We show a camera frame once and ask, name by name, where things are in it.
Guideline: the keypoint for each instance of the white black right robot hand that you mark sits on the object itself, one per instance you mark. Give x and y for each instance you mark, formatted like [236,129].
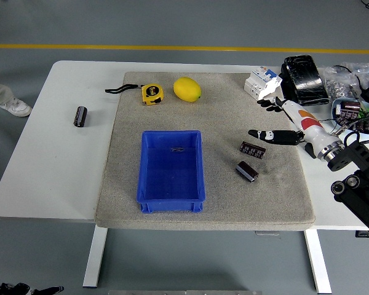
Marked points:
[307,126]

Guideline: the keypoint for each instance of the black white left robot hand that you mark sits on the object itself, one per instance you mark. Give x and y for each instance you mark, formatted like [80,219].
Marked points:
[6,289]

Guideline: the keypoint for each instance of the black table control box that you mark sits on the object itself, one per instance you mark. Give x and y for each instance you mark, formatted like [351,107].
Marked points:
[367,234]

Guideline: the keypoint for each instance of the blue plastic box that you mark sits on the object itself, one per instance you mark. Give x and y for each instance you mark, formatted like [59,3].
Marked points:
[172,184]

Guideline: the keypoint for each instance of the light blue bowl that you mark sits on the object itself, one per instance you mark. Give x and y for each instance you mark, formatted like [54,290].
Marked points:
[335,106]

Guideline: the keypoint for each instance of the glossy black case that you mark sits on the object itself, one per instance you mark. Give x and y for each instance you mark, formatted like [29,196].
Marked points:
[304,80]

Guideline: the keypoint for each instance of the clear bag of metal nuts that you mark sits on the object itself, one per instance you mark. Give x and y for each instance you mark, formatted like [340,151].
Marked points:
[338,86]

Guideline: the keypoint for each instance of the small green parts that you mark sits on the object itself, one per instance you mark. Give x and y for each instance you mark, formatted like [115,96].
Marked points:
[363,113]

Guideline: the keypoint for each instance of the white blue circuit breaker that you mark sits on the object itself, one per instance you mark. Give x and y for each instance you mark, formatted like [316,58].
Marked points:
[261,80]

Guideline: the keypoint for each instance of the clear plastic bag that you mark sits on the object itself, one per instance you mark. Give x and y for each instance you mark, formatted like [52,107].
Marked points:
[367,72]

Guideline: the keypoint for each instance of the white table leg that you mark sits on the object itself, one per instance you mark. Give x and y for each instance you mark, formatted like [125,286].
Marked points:
[318,261]
[93,261]

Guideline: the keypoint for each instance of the grey-brown mat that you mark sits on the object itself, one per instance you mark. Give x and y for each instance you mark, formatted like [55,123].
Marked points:
[233,202]

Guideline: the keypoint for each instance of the yellow lemon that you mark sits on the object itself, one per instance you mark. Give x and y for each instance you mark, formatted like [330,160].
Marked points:
[187,89]

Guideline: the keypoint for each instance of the yellow tape measure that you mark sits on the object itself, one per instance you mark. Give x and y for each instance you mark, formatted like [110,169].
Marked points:
[152,94]

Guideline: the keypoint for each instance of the person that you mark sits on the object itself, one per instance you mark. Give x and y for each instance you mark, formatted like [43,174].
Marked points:
[15,107]

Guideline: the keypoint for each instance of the grey under-table bracket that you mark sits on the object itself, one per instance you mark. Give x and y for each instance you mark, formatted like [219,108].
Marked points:
[267,232]

